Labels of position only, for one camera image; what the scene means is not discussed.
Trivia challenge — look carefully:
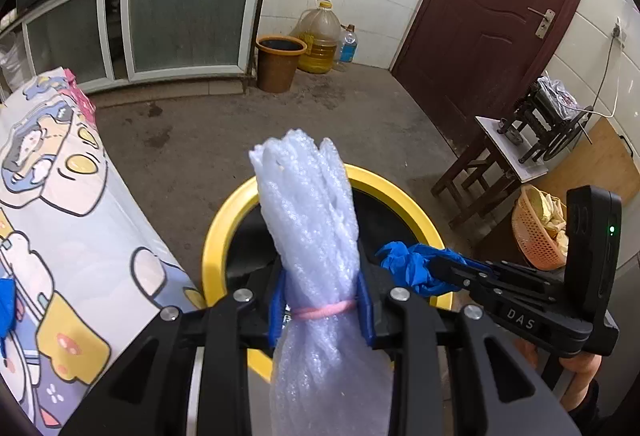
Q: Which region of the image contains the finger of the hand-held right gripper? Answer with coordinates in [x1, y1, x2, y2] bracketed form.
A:
[425, 276, 493, 304]
[431, 250, 531, 282]

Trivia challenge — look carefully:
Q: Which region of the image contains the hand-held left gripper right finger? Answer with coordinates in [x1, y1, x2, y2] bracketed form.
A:
[357, 261, 583, 436]

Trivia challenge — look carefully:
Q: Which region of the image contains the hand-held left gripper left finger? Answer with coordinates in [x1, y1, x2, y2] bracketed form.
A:
[60, 261, 289, 436]

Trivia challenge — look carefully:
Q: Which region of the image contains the yellow rimmed trash bin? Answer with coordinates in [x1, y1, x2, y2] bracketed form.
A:
[201, 165, 453, 382]

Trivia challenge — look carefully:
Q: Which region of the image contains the white bubble wrap bundle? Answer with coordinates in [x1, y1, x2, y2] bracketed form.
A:
[249, 129, 396, 436]

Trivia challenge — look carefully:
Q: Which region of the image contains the person's right hand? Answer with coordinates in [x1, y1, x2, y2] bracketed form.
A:
[560, 356, 599, 417]

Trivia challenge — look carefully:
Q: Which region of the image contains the orange plastic basket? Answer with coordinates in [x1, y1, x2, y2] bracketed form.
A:
[511, 185, 568, 271]

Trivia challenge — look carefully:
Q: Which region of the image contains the wooden stool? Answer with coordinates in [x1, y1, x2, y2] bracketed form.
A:
[431, 115, 550, 229]

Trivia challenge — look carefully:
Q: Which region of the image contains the black hand crank machine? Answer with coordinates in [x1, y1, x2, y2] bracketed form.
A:
[497, 76, 593, 164]

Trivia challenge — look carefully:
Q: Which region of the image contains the cartoon printed tablecloth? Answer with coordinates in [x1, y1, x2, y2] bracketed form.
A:
[0, 66, 206, 432]

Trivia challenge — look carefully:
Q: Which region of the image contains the dark red wooden door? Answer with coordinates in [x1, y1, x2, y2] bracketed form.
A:
[391, 0, 596, 147]

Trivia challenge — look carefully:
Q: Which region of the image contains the clear water bottle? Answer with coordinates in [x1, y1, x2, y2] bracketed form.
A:
[337, 24, 359, 64]

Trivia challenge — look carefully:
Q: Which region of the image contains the large cooking oil jug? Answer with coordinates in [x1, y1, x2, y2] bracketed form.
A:
[297, 0, 342, 74]

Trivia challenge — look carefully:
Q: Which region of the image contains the brown plastic bucket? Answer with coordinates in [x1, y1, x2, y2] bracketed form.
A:
[255, 35, 307, 93]

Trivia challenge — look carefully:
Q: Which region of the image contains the kitchen counter cabinet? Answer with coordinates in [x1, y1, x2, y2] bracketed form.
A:
[0, 0, 281, 94]

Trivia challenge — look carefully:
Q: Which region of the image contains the white power cable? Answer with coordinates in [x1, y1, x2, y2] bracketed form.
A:
[575, 16, 627, 118]

